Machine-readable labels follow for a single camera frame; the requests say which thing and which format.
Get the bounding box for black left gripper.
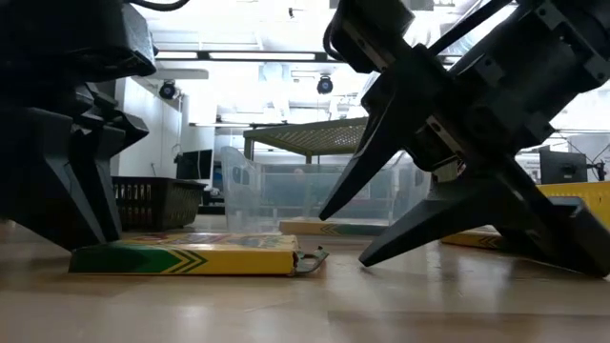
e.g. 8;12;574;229
0;0;158;242

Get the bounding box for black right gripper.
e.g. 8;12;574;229
323;0;610;279

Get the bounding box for Crayola crayon box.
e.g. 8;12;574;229
68;232;331;277
278;217;390;238
440;227;509;252

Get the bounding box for clear plastic bin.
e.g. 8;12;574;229
219;145;433;234

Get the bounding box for green perforated metal shelf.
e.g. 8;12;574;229
242;116;371;166

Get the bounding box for black ceiling spotlight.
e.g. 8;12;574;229
315;74;335;95
158;79;178;101

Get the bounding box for black mesh basket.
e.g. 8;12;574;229
112;175;207;233

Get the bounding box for black computer monitor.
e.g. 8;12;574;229
174;148;214;181
539;149;588;186

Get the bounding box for yellow plastic basket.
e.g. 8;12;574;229
536;180;610;215

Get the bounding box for long ceiling light strip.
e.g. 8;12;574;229
154;49;335;67

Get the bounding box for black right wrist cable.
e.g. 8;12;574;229
322;0;515;66

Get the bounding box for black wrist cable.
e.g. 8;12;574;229
127;0;192;13
322;0;515;66

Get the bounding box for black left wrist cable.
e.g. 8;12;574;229
127;0;192;13

